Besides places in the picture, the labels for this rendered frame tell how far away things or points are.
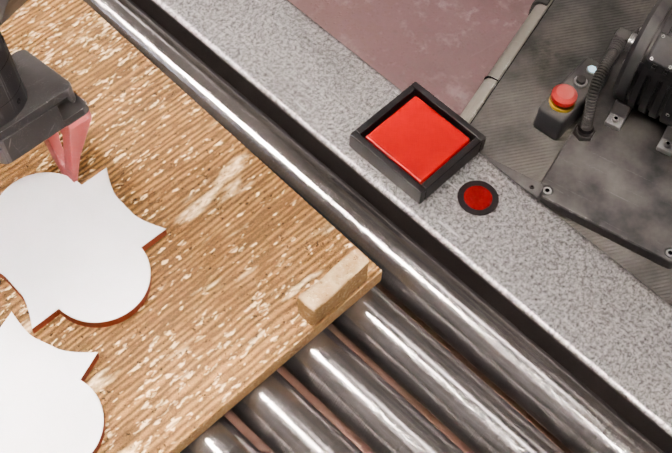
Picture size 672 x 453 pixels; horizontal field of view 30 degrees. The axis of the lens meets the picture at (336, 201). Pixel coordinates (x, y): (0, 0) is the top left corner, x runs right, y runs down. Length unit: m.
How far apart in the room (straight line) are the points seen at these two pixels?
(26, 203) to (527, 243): 0.37
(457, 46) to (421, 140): 1.28
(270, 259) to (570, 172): 0.96
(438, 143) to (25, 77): 0.32
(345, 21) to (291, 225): 1.37
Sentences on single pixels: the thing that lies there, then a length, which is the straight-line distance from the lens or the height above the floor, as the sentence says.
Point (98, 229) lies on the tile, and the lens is 0.91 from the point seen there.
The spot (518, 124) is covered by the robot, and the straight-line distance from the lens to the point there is 1.87.
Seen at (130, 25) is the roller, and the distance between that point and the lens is 1.06.
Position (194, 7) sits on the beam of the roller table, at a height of 0.91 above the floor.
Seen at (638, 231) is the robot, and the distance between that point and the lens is 1.78.
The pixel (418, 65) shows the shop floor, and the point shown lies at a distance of 2.22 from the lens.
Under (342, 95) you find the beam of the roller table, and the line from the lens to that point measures 1.02.
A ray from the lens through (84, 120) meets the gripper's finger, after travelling 0.88.
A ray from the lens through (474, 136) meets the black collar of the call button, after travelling 0.99.
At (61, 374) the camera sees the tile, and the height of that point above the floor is 0.95.
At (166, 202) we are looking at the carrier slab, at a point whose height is 0.94.
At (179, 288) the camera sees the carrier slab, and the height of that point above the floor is 0.94.
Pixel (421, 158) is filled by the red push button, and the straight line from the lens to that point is 0.97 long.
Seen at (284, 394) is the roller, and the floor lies 0.92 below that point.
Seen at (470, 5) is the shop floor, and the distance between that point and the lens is 2.32.
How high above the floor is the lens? 1.73
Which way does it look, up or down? 58 degrees down
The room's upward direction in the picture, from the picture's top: 5 degrees clockwise
